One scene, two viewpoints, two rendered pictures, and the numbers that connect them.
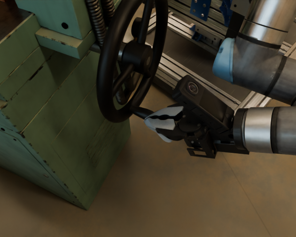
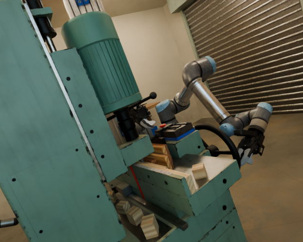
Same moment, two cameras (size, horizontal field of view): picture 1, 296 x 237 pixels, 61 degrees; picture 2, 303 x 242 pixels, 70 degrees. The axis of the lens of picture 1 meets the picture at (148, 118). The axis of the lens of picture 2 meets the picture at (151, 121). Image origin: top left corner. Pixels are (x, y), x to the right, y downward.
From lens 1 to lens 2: 0.91 m
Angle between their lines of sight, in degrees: 64
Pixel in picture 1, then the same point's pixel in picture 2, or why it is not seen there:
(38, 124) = not seen: hidden behind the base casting
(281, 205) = (284, 211)
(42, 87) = not seen: hidden behind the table
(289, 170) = (260, 203)
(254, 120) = (255, 122)
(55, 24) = (195, 151)
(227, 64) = (231, 127)
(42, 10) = (190, 148)
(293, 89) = (245, 118)
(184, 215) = not seen: outside the picture
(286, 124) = (259, 115)
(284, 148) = (267, 119)
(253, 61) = (233, 120)
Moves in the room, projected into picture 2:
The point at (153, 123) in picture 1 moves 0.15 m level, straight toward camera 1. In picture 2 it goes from (244, 157) to (283, 154)
